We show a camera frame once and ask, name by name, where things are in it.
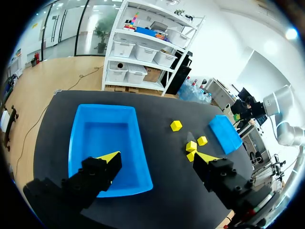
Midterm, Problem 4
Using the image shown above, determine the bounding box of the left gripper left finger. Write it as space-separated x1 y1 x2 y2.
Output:
61 150 123 209

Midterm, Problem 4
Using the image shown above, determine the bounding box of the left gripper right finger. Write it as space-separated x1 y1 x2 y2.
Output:
193 151 255 211

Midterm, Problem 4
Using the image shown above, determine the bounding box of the large blue plastic bin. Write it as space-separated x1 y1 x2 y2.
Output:
68 104 153 198

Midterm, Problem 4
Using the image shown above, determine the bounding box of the person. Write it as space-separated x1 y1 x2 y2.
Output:
234 95 257 129

